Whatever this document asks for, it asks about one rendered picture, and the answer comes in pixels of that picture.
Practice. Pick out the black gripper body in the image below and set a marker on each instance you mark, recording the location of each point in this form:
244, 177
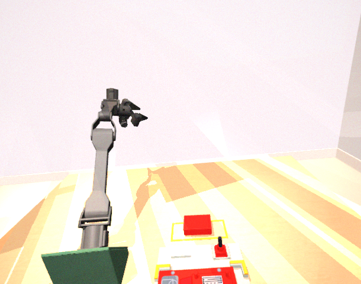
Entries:
126, 111

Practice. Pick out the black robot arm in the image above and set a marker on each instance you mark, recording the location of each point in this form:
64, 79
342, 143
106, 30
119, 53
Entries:
98, 206

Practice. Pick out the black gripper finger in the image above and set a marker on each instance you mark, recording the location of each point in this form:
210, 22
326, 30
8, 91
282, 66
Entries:
143, 117
133, 106

